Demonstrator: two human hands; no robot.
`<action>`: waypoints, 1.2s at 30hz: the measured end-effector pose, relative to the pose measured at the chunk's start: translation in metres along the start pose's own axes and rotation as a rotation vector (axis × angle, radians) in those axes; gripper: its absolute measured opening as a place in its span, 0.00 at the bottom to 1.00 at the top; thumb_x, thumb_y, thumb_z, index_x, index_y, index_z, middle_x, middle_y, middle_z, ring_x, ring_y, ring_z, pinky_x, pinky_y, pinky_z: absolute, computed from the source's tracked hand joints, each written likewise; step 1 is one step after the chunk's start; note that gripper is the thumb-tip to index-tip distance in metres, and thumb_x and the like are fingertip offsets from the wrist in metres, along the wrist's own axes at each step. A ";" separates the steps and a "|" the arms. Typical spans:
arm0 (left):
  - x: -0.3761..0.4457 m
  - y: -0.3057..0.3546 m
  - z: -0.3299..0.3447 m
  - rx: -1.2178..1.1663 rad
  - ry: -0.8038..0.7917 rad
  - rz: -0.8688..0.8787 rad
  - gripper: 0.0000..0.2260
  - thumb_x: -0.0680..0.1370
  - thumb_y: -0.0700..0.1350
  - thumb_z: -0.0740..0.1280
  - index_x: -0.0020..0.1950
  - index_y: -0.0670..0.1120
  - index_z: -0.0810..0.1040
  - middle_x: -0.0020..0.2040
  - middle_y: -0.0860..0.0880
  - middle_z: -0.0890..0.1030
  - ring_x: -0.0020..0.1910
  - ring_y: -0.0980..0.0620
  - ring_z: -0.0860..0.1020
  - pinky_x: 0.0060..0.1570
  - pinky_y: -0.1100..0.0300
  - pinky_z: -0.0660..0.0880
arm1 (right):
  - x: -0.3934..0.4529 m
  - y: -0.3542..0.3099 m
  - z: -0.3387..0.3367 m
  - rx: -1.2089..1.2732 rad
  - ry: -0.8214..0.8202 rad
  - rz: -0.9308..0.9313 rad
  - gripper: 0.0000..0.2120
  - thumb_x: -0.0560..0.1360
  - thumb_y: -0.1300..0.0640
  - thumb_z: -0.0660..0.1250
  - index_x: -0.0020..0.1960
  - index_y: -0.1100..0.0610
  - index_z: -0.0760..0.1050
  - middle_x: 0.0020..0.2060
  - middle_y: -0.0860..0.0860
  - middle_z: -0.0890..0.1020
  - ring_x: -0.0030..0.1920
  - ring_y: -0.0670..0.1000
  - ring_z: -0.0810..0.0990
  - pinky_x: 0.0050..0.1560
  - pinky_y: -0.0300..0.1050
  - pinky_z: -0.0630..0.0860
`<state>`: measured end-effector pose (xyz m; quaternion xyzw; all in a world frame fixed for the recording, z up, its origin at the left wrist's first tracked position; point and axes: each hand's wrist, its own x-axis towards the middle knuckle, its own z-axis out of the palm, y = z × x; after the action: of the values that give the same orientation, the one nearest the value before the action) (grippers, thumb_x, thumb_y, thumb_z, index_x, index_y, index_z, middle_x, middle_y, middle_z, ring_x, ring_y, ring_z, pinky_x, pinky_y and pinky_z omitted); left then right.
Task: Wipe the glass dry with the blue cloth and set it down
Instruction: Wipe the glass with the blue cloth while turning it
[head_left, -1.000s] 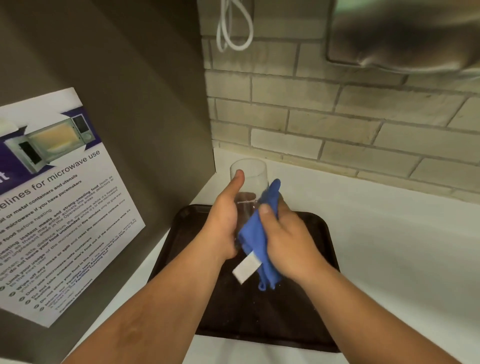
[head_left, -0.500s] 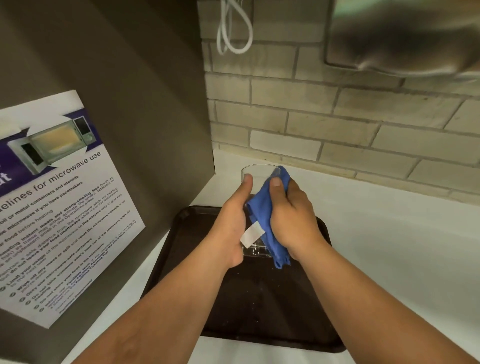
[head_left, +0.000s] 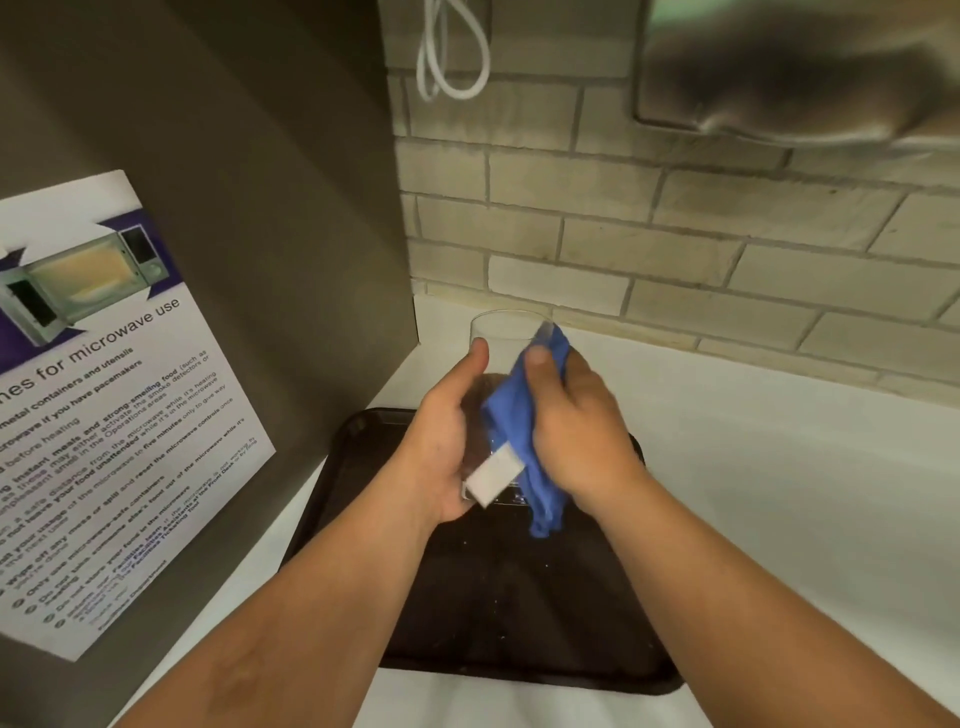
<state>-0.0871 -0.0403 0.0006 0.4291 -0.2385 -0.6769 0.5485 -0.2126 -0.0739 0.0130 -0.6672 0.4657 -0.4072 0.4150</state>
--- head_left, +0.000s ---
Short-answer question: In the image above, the person's left hand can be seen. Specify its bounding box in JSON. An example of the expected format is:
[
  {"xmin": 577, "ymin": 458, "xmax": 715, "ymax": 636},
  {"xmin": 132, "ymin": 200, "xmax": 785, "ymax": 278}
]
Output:
[{"xmin": 395, "ymin": 338, "xmax": 490, "ymax": 525}]

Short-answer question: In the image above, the person's right hand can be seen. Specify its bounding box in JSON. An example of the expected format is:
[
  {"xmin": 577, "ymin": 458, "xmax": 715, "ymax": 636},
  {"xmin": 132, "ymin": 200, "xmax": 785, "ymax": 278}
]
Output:
[{"xmin": 522, "ymin": 344, "xmax": 651, "ymax": 520}]

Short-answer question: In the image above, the clear drinking glass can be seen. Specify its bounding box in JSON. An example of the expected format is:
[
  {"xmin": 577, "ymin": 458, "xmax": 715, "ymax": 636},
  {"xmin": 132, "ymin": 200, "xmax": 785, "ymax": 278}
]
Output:
[{"xmin": 459, "ymin": 309, "xmax": 558, "ymax": 511}]

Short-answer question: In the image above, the blue cleaning cloth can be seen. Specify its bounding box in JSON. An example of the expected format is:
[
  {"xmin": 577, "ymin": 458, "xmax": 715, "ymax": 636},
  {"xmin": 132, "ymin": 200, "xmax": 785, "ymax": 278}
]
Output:
[{"xmin": 480, "ymin": 323, "xmax": 575, "ymax": 540}]

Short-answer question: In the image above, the person's right forearm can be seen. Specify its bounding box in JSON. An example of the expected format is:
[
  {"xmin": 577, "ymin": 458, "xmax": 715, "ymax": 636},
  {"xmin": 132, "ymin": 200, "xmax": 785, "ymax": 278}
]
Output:
[{"xmin": 592, "ymin": 474, "xmax": 960, "ymax": 728}]

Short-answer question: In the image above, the person's left forearm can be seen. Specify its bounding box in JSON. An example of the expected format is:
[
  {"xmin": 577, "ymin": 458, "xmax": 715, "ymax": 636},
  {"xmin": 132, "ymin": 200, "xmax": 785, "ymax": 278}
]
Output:
[{"xmin": 112, "ymin": 471, "xmax": 440, "ymax": 728}]

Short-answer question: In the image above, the black plastic tray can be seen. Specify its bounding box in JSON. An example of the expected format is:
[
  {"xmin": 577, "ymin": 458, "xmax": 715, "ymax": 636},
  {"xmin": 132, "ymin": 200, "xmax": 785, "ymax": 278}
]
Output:
[{"xmin": 280, "ymin": 407, "xmax": 685, "ymax": 696}]

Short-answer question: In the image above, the grey cabinet side panel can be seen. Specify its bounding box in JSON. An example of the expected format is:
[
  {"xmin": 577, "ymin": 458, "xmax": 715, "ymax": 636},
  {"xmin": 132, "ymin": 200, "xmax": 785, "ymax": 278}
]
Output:
[{"xmin": 0, "ymin": 0, "xmax": 420, "ymax": 728}]

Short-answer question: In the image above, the white printed notice poster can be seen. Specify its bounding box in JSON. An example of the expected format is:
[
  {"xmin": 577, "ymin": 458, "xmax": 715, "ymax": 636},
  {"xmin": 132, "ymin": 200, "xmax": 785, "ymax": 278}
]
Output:
[{"xmin": 0, "ymin": 169, "xmax": 277, "ymax": 663}]

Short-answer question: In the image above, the white looped cable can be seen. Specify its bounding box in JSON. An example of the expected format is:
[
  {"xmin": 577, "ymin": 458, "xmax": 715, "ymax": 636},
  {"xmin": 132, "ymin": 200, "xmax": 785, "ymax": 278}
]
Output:
[{"xmin": 415, "ymin": 0, "xmax": 492, "ymax": 103}]

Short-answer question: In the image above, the stainless steel wall dispenser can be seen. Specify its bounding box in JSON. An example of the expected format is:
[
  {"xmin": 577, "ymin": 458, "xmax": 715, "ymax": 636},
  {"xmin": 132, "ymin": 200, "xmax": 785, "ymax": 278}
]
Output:
[{"xmin": 631, "ymin": 0, "xmax": 960, "ymax": 149}]

